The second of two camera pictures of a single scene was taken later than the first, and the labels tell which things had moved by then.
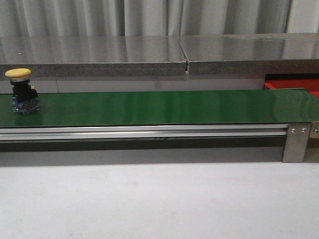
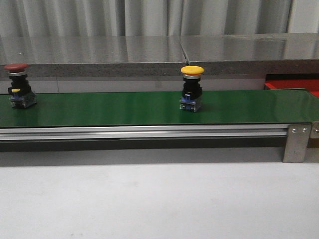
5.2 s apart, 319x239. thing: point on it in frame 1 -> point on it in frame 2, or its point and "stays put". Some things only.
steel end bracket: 314,130 stays put
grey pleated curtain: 135,18 stays put
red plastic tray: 310,81 stays put
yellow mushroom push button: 25,99 -> 191,100
